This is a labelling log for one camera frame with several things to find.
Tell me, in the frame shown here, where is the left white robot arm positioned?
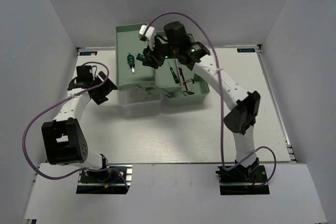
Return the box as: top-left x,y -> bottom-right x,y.
41,65 -> 118,182

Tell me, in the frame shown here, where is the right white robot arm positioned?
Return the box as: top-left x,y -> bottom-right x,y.
139,21 -> 260,182

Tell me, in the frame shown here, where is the green stubby screwdriver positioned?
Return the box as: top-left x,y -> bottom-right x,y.
136,53 -> 145,62
127,54 -> 135,74

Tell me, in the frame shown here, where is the green plastic toolbox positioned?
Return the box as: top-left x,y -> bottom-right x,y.
115,24 -> 209,114

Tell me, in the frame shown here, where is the dark green slim screwdriver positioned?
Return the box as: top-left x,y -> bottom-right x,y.
168,62 -> 180,84

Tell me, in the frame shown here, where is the angled hex key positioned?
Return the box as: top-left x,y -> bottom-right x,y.
183,78 -> 195,95

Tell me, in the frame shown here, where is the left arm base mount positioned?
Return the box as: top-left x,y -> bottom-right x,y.
76,165 -> 133,195

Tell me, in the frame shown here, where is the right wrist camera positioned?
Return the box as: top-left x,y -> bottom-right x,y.
139,25 -> 156,50

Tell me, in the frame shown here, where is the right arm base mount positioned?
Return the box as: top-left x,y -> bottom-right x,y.
216,165 -> 270,196

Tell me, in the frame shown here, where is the large hex key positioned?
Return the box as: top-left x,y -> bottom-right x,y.
180,68 -> 195,95

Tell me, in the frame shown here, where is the long hex key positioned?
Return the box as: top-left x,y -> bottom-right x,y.
177,68 -> 195,95

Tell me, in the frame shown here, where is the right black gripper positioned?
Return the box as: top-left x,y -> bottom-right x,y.
142,37 -> 178,70

